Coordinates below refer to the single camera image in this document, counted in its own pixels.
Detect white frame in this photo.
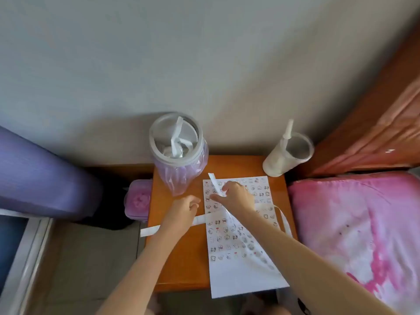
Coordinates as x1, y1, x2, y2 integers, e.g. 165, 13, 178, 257
0, 208, 55, 315

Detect wooden bed headboard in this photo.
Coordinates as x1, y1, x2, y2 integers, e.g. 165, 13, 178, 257
301, 29, 420, 178

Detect white paper sheet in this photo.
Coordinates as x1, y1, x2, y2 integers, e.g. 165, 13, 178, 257
202, 175, 290, 299

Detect clear cup with white base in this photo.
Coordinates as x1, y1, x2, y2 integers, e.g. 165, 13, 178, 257
262, 132, 315, 178

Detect long white sticker strip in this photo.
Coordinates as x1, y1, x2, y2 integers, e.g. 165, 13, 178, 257
140, 173, 293, 271

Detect white straw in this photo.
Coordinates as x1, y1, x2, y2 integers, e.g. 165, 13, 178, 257
281, 119, 294, 151

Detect purple plastic container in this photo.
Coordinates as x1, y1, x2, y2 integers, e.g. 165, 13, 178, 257
124, 179, 153, 224

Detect person's right forearm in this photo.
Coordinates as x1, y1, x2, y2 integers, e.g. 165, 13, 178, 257
234, 206, 399, 315

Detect person's right hand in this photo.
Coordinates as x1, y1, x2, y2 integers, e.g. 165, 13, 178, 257
210, 181, 256, 216

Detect person's left forearm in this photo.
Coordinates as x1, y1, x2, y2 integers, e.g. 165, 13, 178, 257
95, 224, 194, 315

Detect person's left hand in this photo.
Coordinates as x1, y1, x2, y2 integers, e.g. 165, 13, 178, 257
163, 195, 201, 235

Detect purple rolled mat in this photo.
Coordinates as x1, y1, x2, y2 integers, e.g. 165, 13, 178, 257
0, 126, 104, 222

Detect wooden nightstand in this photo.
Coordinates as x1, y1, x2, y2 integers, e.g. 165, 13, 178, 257
145, 155, 298, 294

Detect white backing scraps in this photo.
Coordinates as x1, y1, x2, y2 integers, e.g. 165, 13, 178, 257
162, 116, 194, 158

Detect grey trash bin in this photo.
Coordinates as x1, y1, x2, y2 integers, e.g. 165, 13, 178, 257
148, 112, 206, 168

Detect rows of stuck cartoon stickers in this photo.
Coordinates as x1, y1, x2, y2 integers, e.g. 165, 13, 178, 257
204, 177, 280, 261

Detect pink floral bedding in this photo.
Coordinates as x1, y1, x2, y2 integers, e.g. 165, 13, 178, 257
288, 172, 420, 315

